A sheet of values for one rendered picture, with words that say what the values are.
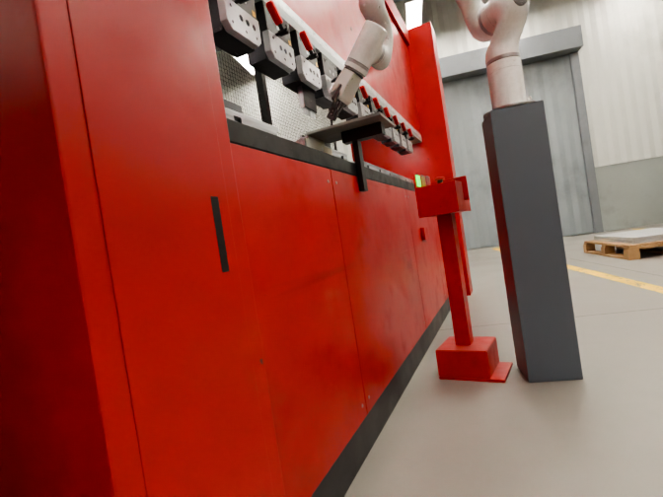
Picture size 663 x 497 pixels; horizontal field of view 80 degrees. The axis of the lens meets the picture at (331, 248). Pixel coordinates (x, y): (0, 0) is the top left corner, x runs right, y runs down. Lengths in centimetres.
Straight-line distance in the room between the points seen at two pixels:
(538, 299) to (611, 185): 825
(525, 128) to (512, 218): 32
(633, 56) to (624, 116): 116
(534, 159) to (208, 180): 128
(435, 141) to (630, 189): 680
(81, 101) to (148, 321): 22
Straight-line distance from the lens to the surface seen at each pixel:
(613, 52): 1032
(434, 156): 356
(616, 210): 981
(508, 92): 168
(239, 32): 117
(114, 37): 51
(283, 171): 93
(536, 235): 160
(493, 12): 176
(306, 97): 152
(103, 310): 42
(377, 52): 150
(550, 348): 167
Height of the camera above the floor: 62
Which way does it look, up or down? 1 degrees down
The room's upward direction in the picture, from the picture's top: 9 degrees counter-clockwise
